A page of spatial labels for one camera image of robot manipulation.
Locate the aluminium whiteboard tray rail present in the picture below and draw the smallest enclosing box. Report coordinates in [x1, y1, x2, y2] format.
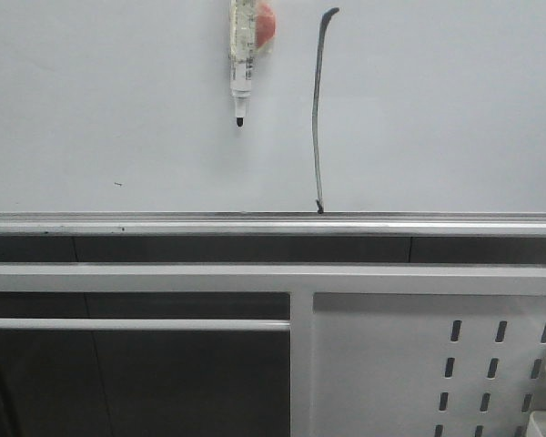
[0, 212, 546, 238]

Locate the white metal frame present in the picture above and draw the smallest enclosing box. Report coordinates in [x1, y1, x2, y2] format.
[0, 264, 546, 436]

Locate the white whiteboard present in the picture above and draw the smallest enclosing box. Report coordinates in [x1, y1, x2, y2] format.
[0, 1, 546, 213]

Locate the white whiteboard marker pen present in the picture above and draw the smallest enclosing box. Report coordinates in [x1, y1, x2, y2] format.
[229, 0, 257, 127]

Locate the red round magnet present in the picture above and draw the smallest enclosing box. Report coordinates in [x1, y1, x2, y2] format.
[256, 1, 277, 53]

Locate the white perforated panel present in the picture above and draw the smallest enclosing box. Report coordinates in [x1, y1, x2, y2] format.
[313, 293, 546, 436]

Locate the white lower plastic bin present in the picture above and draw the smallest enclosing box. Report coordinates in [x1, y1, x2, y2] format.
[525, 411, 546, 437]

